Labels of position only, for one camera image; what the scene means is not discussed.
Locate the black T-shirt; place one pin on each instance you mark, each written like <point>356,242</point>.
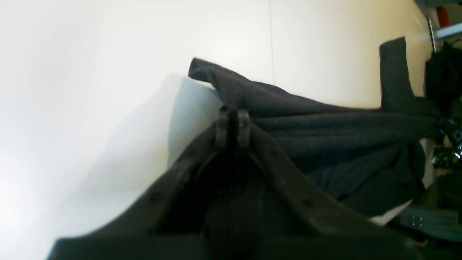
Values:
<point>368,160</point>

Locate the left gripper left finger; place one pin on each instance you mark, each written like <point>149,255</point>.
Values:
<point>166,222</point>

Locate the aluminium frame post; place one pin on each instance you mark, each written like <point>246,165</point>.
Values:
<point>438,223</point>

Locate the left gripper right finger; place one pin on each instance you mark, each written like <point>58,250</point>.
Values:
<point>336,232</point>

